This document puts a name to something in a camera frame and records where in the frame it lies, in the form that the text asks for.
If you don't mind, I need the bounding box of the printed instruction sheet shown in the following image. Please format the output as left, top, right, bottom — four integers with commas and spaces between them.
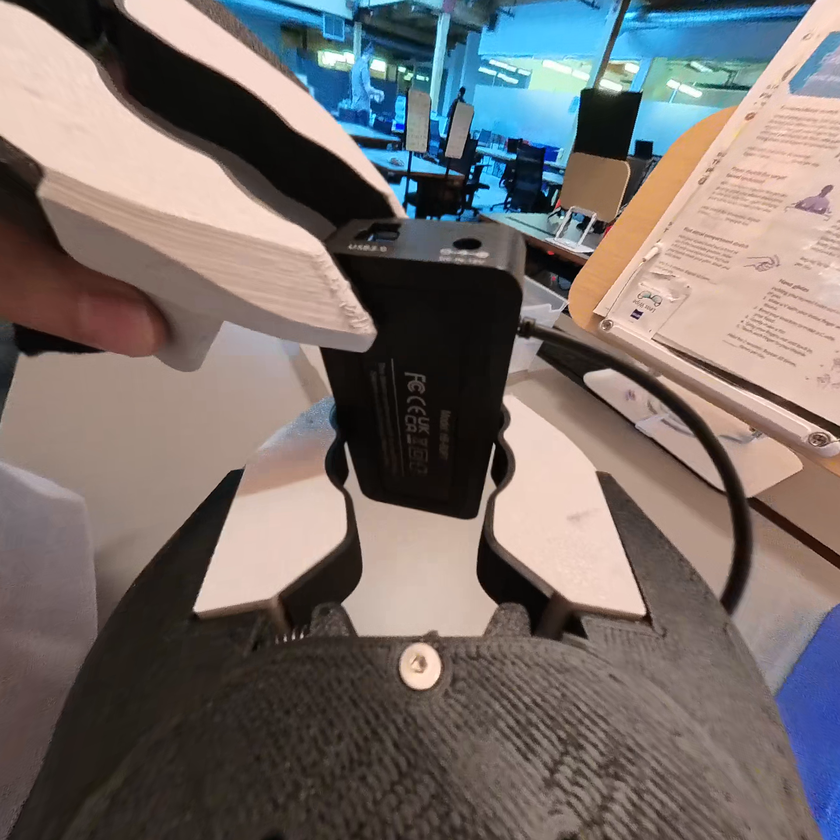
594, 0, 840, 409

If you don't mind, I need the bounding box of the small wooden document stand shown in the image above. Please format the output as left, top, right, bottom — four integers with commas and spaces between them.
556, 151, 632, 253

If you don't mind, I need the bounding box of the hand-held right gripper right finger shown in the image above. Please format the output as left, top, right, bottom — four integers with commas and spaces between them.
476, 392, 651, 637

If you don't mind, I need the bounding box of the person's left hand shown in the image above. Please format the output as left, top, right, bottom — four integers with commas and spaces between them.
0, 217, 170, 358

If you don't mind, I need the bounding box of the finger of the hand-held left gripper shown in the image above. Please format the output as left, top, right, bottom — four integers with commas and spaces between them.
85, 0, 409, 231
0, 0, 379, 373

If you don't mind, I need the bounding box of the black usb cable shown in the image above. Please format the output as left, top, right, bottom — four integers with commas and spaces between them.
517, 314, 753, 616

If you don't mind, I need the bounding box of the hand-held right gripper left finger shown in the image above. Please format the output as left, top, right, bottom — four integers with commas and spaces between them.
193, 397, 364, 634

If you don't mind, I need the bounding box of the white sign board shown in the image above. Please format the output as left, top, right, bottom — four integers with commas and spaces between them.
406, 88, 431, 155
445, 101, 475, 160

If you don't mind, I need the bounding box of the small white wipe packet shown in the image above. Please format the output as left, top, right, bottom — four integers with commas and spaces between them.
613, 271, 691, 340

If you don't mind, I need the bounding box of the black office chair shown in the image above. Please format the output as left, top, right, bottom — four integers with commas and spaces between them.
502, 143, 549, 214

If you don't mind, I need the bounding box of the black usb hub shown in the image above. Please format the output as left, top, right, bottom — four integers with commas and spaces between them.
322, 218, 527, 521

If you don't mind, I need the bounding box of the blue plastic bin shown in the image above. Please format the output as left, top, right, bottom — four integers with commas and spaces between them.
774, 604, 840, 840

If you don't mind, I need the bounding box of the black screen panel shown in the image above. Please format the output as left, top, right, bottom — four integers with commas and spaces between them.
577, 87, 644, 161

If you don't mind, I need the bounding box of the clear plastic box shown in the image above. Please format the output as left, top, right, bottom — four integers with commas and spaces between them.
512, 276, 569, 376

